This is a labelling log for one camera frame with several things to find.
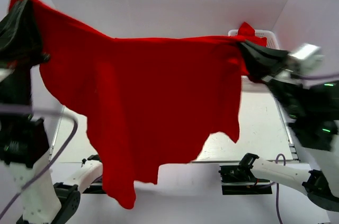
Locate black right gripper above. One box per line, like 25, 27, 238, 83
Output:
233, 35, 305, 116

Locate red t shirt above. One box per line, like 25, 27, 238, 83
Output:
10, 0, 256, 211

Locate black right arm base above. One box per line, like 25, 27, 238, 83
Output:
219, 165, 272, 195

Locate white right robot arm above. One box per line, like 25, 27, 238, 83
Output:
238, 41, 338, 212

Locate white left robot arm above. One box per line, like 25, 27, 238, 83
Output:
1, 0, 112, 223

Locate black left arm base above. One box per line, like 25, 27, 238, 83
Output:
82, 182, 106, 194

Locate red t shirts in basket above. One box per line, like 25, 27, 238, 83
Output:
237, 22, 267, 47

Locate white plastic basket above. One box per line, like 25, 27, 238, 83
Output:
228, 24, 287, 84

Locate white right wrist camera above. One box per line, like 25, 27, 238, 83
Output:
287, 43, 324, 75

